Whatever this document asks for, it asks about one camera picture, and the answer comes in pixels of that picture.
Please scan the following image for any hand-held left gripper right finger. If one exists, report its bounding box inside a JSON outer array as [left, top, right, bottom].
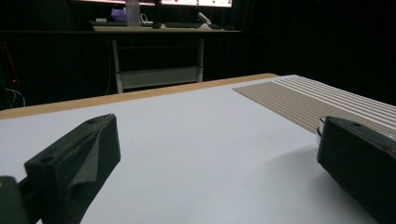
[[317, 116, 396, 224]]

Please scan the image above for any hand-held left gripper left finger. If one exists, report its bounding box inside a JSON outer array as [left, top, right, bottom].
[[23, 113, 121, 224]]

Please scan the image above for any small white dark-rimmed bowl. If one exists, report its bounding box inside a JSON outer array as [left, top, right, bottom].
[[316, 116, 327, 141]]

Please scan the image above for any striped beige placemat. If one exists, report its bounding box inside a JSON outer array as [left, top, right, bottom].
[[232, 74, 396, 142]]

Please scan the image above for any desk with white legs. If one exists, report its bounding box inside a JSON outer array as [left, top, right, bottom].
[[92, 25, 242, 94]]

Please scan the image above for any purple object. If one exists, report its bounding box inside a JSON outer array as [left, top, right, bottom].
[[110, 7, 127, 23]]

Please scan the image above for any translucent plastic bottle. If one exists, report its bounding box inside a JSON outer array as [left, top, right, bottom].
[[124, 0, 142, 28]]

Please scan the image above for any computer monitor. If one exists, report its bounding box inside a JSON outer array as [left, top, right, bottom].
[[70, 0, 157, 7], [160, 0, 233, 8]]

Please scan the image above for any black keyboard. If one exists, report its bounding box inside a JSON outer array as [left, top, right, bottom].
[[163, 21, 222, 30]]

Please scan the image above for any white handheld device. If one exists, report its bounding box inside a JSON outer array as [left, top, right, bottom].
[[197, 11, 213, 31]]

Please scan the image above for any white cable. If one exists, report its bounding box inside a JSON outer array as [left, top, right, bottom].
[[4, 88, 26, 108]]

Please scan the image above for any red cable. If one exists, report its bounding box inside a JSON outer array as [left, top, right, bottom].
[[2, 40, 21, 86]]

